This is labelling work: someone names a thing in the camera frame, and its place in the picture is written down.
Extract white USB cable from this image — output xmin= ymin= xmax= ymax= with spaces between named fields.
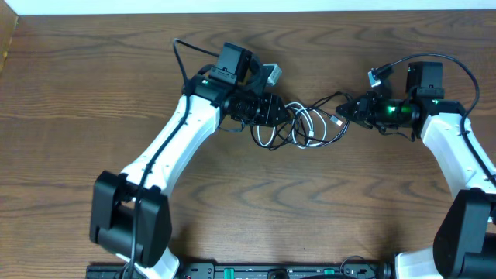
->
xmin=256 ymin=101 xmax=327 ymax=150

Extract black USB cable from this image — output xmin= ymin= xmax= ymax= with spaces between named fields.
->
xmin=250 ymin=91 xmax=354 ymax=152

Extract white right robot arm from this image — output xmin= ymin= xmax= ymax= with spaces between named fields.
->
xmin=336 ymin=60 xmax=495 ymax=278

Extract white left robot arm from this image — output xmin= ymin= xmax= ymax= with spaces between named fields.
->
xmin=89 ymin=43 xmax=290 ymax=278

